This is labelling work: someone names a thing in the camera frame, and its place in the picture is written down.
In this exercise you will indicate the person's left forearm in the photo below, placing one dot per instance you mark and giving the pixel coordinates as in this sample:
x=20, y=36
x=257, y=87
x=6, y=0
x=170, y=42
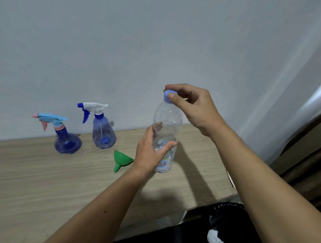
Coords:
x=98, y=210

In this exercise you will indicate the clear plastic water bottle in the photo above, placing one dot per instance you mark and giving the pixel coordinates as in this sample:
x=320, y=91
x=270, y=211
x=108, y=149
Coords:
x=171, y=123

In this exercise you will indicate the blue spray bottle body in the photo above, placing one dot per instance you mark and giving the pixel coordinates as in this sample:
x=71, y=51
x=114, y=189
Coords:
x=104, y=133

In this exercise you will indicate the round blue spray bottle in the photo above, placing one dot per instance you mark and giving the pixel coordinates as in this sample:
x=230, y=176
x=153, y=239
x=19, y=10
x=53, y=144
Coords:
x=68, y=144

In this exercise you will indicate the person's right forearm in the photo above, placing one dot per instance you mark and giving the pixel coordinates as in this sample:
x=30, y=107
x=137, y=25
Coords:
x=274, y=199

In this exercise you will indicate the person's right hand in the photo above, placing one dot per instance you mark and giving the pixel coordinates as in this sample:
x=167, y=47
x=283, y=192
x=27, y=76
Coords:
x=200, y=111

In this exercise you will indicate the black trash bin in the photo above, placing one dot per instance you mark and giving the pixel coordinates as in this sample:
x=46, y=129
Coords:
x=236, y=216

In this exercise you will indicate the brown curtain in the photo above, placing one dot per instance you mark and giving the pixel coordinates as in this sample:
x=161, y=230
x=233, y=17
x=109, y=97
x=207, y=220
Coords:
x=304, y=163

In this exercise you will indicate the green plastic funnel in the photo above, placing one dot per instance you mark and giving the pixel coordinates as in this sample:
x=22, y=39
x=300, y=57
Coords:
x=121, y=158

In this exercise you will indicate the white blue trigger sprayer head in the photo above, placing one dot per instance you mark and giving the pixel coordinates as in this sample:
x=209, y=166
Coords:
x=93, y=106

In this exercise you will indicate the pink and light blue spray head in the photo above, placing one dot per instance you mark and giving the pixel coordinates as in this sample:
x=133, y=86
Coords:
x=53, y=119

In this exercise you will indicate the person's left hand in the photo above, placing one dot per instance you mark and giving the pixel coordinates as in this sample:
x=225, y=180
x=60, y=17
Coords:
x=148, y=156

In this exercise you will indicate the light blue bottle cap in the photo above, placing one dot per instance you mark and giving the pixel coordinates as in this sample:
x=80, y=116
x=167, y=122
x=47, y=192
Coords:
x=167, y=97

